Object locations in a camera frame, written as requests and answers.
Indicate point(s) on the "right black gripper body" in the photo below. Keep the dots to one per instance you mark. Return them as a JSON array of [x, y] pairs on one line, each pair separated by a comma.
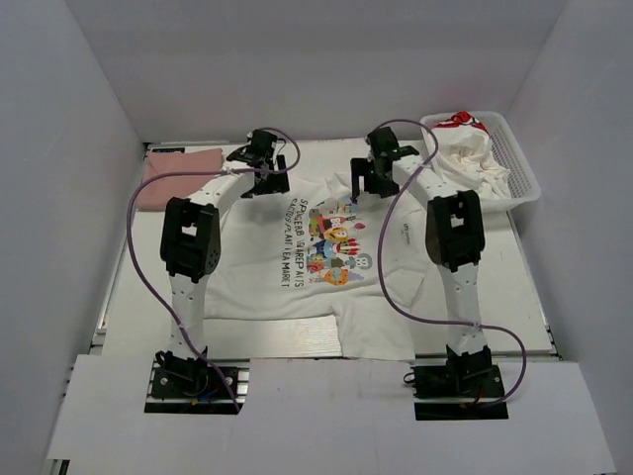
[[373, 164]]

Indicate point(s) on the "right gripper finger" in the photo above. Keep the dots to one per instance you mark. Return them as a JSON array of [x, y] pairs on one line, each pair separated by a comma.
[[358, 170], [384, 187]]

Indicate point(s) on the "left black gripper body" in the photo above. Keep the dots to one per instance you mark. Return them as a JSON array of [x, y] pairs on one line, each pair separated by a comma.
[[271, 163]]

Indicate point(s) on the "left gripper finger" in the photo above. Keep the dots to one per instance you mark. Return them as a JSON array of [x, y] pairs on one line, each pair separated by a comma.
[[262, 185], [281, 179]]

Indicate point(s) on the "white cartoon print t shirt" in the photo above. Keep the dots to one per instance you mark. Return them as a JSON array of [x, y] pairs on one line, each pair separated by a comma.
[[311, 253]]

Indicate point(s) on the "white red print t shirt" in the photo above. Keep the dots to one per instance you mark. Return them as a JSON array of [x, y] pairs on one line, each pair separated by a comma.
[[465, 157]]

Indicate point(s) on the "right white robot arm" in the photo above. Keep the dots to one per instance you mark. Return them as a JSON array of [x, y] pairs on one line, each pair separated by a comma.
[[454, 240]]

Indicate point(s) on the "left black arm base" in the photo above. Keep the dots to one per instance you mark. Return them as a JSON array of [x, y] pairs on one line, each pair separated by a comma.
[[168, 394]]

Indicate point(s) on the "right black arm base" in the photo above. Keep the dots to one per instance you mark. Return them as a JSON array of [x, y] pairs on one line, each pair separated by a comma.
[[467, 387]]

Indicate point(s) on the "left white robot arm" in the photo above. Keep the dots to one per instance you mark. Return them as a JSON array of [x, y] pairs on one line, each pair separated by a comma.
[[191, 237]]

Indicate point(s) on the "folded pink t shirt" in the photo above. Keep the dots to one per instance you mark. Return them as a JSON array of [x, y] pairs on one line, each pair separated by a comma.
[[154, 197]]

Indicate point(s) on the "white plastic basket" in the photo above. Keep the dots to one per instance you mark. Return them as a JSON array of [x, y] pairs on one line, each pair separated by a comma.
[[523, 186]]

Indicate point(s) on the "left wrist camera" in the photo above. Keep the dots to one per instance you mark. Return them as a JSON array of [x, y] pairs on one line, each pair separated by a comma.
[[261, 142]]

